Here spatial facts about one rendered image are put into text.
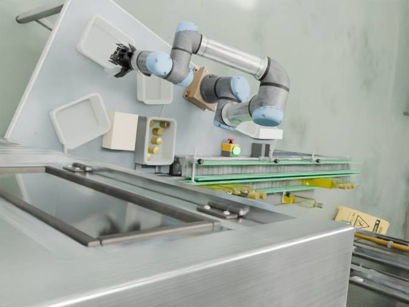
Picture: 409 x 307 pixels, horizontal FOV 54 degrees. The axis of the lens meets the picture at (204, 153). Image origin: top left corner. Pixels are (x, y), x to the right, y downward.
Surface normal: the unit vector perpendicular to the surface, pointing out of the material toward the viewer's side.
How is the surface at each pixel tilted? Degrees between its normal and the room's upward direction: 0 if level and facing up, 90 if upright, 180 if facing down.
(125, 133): 0
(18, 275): 90
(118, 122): 0
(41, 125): 0
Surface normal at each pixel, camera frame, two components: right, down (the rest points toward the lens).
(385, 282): -0.71, -0.01
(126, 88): 0.69, 0.11
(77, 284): 0.09, -0.99
